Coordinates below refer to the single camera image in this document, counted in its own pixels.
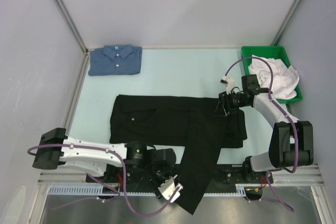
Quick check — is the green plastic bin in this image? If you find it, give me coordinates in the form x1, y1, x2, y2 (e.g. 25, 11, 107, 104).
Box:
241, 46, 302, 104

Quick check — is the right corner frame post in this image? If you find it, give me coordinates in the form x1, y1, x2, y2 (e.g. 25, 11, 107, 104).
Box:
270, 0, 303, 46

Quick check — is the aluminium frame rail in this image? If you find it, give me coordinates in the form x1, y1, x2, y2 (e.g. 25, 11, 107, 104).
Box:
37, 165, 324, 186

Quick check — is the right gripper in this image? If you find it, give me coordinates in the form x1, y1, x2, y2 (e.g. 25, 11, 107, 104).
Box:
213, 90, 249, 116

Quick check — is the left corner frame post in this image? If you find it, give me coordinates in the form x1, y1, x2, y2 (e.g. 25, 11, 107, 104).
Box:
39, 0, 88, 53

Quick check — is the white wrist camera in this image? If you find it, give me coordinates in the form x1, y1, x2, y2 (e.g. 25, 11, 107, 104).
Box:
220, 76, 235, 94
158, 176, 183, 203

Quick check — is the slotted cable duct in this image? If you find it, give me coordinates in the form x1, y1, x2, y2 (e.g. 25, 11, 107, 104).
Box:
48, 185, 246, 197

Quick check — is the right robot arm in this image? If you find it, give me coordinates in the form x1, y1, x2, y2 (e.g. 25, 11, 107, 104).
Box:
215, 74, 314, 183

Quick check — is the white crumpled shirt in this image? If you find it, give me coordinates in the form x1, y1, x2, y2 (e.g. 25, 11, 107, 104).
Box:
248, 55, 299, 100

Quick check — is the corner frame post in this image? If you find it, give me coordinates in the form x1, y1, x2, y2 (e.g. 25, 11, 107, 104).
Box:
270, 0, 303, 46
39, 0, 88, 53

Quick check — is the black long sleeve shirt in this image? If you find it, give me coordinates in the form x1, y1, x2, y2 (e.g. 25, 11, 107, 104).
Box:
110, 95, 247, 215

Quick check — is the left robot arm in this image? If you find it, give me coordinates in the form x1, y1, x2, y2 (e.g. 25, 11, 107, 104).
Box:
32, 127, 183, 191

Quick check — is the blue checkered folded shirt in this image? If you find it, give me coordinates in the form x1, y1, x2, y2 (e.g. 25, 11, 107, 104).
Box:
88, 45, 142, 77

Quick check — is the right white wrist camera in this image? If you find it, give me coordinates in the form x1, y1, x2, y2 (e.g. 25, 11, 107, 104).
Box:
220, 76, 235, 94

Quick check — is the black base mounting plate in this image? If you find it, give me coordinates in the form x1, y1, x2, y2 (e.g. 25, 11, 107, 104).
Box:
86, 164, 274, 198

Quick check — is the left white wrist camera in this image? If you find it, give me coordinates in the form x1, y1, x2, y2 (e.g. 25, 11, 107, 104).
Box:
158, 176, 183, 203

